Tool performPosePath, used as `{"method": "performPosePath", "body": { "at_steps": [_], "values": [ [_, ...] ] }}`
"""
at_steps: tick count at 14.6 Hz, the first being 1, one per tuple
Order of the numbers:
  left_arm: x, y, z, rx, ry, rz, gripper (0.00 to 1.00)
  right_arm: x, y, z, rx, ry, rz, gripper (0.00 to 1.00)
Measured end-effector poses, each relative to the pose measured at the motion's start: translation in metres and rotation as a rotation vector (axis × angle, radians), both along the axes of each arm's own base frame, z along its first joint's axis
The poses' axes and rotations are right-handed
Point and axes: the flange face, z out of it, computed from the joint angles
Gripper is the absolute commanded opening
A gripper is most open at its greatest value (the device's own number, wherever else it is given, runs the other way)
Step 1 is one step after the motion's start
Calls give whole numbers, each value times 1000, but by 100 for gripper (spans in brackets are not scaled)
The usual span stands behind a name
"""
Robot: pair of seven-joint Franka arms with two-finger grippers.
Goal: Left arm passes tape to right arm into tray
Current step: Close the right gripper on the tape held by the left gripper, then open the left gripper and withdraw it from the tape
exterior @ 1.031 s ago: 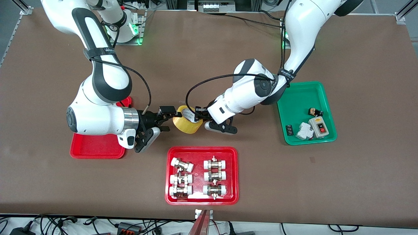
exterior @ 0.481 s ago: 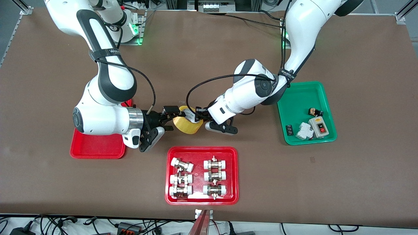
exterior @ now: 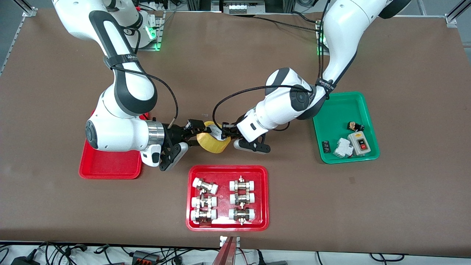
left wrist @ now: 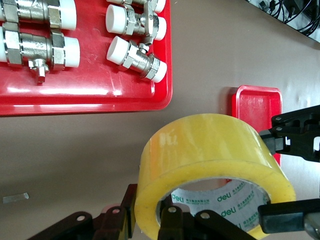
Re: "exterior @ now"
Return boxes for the white circuit breaker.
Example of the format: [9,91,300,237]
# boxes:
[333,138,354,159]

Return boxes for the black arm strap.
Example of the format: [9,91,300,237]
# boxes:
[316,78,336,92]
[103,53,142,70]

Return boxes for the metal valve white caps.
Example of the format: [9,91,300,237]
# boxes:
[192,177,219,195]
[190,208,217,225]
[229,176,256,192]
[228,208,256,226]
[229,192,256,206]
[191,195,218,209]

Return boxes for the reddish metal bar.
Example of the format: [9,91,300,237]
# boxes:
[212,237,237,265]

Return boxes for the black right arm strap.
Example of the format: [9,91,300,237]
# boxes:
[103,53,142,70]

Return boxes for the black power adapter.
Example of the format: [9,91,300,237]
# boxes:
[10,256,40,265]

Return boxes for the aluminium frame post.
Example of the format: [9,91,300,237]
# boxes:
[186,0,221,11]

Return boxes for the aluminium table edge rail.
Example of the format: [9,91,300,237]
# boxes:
[0,15,27,76]

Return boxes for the silver metal bracket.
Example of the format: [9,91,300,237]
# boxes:
[220,236,241,248]

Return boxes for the thin black table cable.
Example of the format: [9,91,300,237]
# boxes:
[255,13,321,32]

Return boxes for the grey switch box red button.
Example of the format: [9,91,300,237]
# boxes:
[347,131,370,156]

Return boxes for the green plastic tray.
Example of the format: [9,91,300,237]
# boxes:
[311,91,380,165]

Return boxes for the yellow tape roll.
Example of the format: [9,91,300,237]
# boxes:
[196,121,232,154]

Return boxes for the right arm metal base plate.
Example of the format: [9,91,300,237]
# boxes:
[142,10,164,51]

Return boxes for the black left arm strap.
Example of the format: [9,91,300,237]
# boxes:
[316,78,336,92]

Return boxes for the red tray holding valves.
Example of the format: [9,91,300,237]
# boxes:
[186,165,270,232]

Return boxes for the empty red plastic tray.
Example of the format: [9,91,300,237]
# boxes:
[78,109,149,180]

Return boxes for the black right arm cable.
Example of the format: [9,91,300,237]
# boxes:
[109,28,180,129]

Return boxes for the white power strip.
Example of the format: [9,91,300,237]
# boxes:
[228,0,266,14]

